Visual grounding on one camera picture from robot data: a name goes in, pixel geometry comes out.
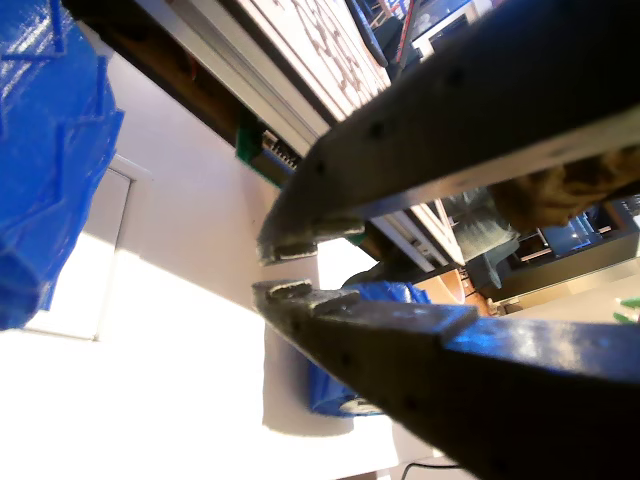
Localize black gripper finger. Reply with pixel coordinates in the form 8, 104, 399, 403
256, 0, 640, 266
251, 278, 640, 480

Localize brown paper bowl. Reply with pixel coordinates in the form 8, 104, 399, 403
414, 267, 481, 316

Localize person in brown sweater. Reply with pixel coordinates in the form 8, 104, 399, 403
439, 147, 640, 291

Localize blue rover wheel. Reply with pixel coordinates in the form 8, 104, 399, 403
344, 279, 432, 306
305, 359, 396, 419
0, 0, 125, 331

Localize white paper sheet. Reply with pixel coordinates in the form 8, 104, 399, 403
24, 154, 151, 342

